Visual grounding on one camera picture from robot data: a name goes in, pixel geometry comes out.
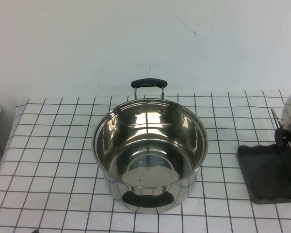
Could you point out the stainless steel cooking pot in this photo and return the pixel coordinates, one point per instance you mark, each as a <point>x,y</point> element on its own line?
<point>184,170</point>

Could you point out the white black grid tablecloth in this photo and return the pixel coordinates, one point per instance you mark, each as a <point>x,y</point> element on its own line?
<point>51,170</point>

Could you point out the black plastic drip tray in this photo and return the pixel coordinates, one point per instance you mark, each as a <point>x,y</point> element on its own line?
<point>262,170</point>

